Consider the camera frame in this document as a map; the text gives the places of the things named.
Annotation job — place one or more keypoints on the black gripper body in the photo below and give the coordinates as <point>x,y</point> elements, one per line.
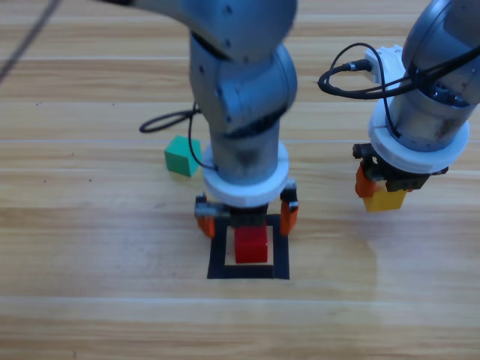
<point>401,183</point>
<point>247,217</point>

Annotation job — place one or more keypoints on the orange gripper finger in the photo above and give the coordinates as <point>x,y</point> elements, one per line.
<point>363,187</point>
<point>288,217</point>
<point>207,226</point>

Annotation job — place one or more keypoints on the yellow wooden block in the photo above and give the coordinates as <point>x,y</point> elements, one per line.
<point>382,202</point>

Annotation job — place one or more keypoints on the red wooden block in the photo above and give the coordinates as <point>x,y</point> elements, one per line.
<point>250,247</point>

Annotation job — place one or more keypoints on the green wooden block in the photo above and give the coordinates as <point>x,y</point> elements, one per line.
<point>180,157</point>

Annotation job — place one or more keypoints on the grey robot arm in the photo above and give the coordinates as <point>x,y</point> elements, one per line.
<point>243,93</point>
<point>431,123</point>

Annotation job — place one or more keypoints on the black tape square outline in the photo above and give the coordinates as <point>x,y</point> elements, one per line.
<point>247,272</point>

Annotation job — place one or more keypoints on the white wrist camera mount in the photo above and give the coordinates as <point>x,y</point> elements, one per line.
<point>388,62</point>

